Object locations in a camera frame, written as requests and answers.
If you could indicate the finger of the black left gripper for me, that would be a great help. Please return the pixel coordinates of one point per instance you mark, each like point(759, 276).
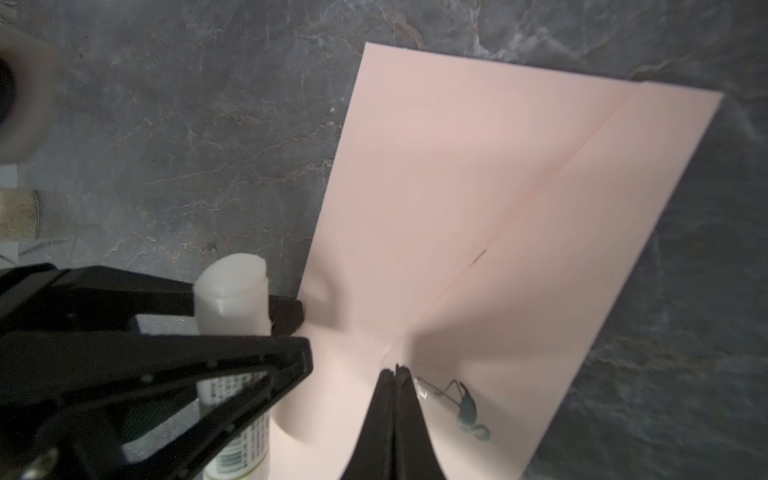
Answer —
point(43, 297)
point(62, 392)

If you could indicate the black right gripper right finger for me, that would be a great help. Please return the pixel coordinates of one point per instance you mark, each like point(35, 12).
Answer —
point(414, 456)

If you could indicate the pink paper envelope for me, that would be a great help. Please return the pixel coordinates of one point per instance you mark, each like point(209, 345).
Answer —
point(479, 223)

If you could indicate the white glue stick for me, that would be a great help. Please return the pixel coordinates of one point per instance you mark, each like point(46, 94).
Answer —
point(231, 299)

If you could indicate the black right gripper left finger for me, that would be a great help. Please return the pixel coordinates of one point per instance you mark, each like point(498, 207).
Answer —
point(373, 455)

